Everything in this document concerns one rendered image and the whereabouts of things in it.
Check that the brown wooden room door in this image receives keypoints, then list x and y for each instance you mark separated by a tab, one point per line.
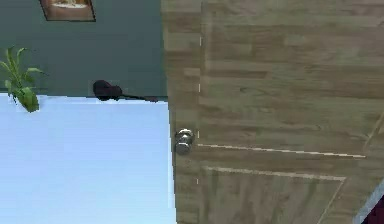
273	100

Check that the dark maroon rounded object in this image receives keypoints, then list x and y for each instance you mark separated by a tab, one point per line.
106	90

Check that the silver round door knob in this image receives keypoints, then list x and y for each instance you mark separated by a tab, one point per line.
183	142

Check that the brown framed wall picture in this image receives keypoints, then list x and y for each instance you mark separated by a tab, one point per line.
68	10

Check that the green house plant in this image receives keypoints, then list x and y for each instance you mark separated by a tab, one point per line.
23	90

